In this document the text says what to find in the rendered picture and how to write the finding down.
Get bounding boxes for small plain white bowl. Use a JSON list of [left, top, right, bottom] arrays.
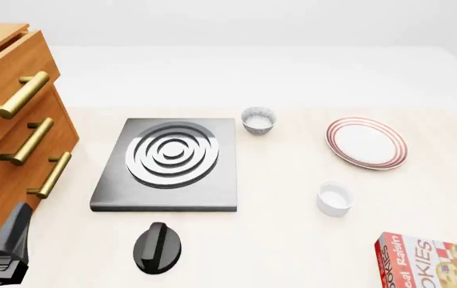
[[315, 180, 355, 218]]

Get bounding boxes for wooden drawer, closed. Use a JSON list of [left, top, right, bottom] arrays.
[[0, 84, 72, 178], [0, 115, 81, 256]]

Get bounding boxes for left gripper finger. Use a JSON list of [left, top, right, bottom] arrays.
[[0, 201, 34, 262]]

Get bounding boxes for flat black stove plate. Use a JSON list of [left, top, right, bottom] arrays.
[[89, 117, 239, 214]]

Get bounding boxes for patterned black-and-white bowl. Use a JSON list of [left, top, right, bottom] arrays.
[[240, 106, 278, 136]]

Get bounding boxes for white plate with red rings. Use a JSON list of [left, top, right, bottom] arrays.
[[325, 116, 409, 171]]

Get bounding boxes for round black stove knob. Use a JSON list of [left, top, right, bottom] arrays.
[[132, 221, 182, 276]]

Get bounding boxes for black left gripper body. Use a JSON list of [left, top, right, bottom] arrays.
[[0, 249, 30, 288]]

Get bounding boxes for long brass drawer handle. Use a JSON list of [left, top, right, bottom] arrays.
[[0, 70, 51, 121]]

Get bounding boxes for red printed cookies box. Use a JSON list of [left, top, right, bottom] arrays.
[[374, 230, 457, 288]]

